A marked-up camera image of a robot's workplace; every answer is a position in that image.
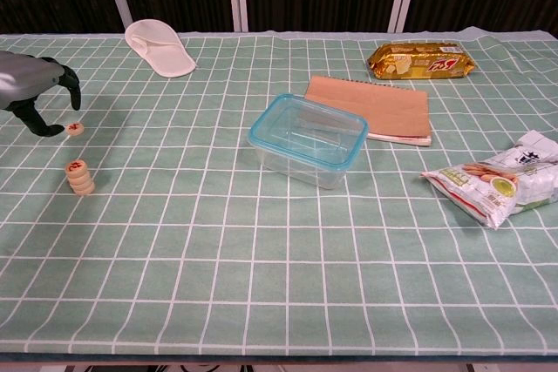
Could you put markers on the white snack bag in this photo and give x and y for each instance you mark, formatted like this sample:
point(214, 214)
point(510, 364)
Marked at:
point(488, 184)

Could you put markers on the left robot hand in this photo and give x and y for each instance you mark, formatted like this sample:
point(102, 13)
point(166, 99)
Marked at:
point(26, 78)

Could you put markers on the brown kraft spiral notebook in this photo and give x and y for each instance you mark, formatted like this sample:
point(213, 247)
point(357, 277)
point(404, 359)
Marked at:
point(388, 106)

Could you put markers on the gold biscuit pack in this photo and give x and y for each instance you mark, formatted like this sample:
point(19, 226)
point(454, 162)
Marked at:
point(418, 62)

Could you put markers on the green grid tablecloth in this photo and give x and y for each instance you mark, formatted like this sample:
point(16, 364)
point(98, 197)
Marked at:
point(279, 267)

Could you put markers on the white disposable slipper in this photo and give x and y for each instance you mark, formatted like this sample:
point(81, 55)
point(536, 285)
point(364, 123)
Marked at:
point(165, 53)

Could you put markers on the clear container with blue rim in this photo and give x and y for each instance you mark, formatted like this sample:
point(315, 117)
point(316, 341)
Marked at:
point(301, 160)

